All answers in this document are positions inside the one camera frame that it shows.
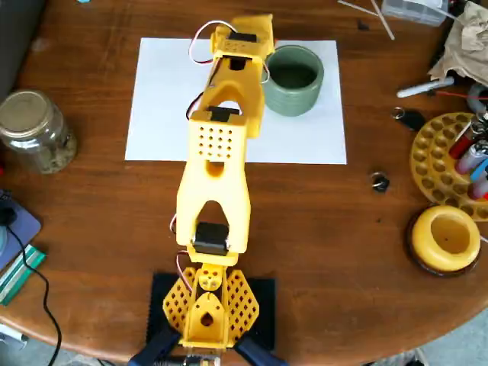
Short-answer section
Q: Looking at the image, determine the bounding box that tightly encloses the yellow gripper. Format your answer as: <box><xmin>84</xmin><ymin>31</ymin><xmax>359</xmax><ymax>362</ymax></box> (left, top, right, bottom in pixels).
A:
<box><xmin>227</xmin><ymin>14</ymin><xmax>277</xmax><ymax>55</ymax></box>

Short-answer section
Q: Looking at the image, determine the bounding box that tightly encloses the green ceramic cup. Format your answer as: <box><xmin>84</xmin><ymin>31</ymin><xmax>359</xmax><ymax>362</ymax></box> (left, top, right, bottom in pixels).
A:
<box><xmin>262</xmin><ymin>44</ymin><xmax>326</xmax><ymax>117</ymax></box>

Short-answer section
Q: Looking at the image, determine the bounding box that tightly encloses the thin white stick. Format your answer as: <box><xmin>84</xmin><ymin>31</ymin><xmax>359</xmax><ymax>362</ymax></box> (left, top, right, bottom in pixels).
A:
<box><xmin>337</xmin><ymin>0</ymin><xmax>382</xmax><ymax>18</ymax></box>
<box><xmin>370</xmin><ymin>0</ymin><xmax>396</xmax><ymax>40</ymax></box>

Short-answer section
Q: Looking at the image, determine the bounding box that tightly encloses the white paper sheet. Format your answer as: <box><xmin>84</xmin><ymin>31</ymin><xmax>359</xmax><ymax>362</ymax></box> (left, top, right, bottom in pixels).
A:
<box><xmin>124</xmin><ymin>37</ymin><xmax>348</xmax><ymax>165</ymax></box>

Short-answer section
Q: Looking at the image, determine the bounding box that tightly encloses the clear plastic box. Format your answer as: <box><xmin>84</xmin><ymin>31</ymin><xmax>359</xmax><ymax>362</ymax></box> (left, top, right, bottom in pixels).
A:
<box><xmin>380</xmin><ymin>0</ymin><xmax>450</xmax><ymax>27</ymax></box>

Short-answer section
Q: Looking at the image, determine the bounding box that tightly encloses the white marker pen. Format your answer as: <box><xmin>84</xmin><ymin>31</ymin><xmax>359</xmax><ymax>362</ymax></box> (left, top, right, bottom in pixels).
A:
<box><xmin>396</xmin><ymin>77</ymin><xmax>455</xmax><ymax>99</ymax></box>

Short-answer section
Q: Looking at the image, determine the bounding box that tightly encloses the crumpled brown paper bag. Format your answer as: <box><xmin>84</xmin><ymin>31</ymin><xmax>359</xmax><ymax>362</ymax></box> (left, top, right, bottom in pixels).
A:
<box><xmin>427</xmin><ymin>1</ymin><xmax>488</xmax><ymax>87</ymax></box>

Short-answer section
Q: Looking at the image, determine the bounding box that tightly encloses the yellow round holed tray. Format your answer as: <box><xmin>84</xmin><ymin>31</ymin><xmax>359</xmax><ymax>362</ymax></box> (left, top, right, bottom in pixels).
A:
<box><xmin>409</xmin><ymin>111</ymin><xmax>488</xmax><ymax>222</ymax></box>

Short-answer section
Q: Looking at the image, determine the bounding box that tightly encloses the grey curved tube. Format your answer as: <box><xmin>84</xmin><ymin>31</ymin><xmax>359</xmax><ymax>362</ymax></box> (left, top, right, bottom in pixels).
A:
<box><xmin>467</xmin><ymin>82</ymin><xmax>488</xmax><ymax>114</ymax></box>

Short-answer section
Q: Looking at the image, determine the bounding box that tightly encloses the glass jar gold lid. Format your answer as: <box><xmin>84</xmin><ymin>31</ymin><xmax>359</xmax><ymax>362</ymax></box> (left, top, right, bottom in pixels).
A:
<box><xmin>0</xmin><ymin>89</ymin><xmax>79</xmax><ymax>175</ymax></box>

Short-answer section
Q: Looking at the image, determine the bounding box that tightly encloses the blue lighter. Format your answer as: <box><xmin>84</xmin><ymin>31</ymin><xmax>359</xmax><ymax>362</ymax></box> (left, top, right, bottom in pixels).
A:
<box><xmin>469</xmin><ymin>156</ymin><xmax>488</xmax><ymax>183</ymax></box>

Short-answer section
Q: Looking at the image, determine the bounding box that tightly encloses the dark brown saucer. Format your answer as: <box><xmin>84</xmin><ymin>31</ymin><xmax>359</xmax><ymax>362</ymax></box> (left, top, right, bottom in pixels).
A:
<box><xmin>404</xmin><ymin>213</ymin><xmax>482</xmax><ymax>278</ymax></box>

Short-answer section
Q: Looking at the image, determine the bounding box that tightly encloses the black base mat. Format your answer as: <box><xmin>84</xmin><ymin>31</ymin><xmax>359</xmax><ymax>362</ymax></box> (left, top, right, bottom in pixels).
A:
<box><xmin>146</xmin><ymin>271</ymin><xmax>278</xmax><ymax>352</ymax></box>

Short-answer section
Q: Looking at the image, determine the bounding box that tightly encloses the purple notebook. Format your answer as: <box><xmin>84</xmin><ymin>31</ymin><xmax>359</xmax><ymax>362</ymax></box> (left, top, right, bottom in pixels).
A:
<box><xmin>0</xmin><ymin>190</ymin><xmax>42</xmax><ymax>271</ymax></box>

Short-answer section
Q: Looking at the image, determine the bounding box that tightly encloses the black mouse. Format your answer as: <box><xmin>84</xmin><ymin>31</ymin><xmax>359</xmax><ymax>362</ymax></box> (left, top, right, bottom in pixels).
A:
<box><xmin>0</xmin><ymin>197</ymin><xmax>18</xmax><ymax>226</ymax></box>

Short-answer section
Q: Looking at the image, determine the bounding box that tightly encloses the blue clamp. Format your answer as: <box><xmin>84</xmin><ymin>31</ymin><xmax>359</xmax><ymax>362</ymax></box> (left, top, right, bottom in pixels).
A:
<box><xmin>128</xmin><ymin>327</ymin><xmax>182</xmax><ymax>366</ymax></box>
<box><xmin>233</xmin><ymin>329</ymin><xmax>287</xmax><ymax>366</ymax></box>

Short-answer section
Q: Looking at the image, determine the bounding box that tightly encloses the green white book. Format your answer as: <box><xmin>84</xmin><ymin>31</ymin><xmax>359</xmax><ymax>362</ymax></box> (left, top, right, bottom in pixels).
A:
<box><xmin>0</xmin><ymin>243</ymin><xmax>47</xmax><ymax>307</ymax></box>

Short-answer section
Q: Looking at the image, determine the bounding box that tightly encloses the black key fob with ring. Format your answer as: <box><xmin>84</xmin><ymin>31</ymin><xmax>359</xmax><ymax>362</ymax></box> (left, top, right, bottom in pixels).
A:
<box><xmin>391</xmin><ymin>107</ymin><xmax>426</xmax><ymax>133</ymax></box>

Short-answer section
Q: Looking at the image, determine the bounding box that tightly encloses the small black metal ring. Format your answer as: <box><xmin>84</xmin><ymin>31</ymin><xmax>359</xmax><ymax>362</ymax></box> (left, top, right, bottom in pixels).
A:
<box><xmin>371</xmin><ymin>172</ymin><xmax>390</xmax><ymax>194</ymax></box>

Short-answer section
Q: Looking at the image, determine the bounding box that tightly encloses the thin red wire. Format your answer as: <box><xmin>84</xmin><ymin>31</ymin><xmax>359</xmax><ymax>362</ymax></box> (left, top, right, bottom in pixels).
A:
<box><xmin>436</xmin><ymin>90</ymin><xmax>488</xmax><ymax>101</ymax></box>

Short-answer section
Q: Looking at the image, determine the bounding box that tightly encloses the yellow ring candle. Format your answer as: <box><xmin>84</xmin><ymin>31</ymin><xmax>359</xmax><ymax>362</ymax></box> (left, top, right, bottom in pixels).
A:
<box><xmin>410</xmin><ymin>204</ymin><xmax>482</xmax><ymax>272</ymax></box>

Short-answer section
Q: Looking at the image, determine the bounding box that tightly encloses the black power cable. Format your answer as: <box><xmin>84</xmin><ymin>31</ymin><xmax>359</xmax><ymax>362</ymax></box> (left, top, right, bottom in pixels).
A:
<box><xmin>7</xmin><ymin>224</ymin><xmax>63</xmax><ymax>366</ymax></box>

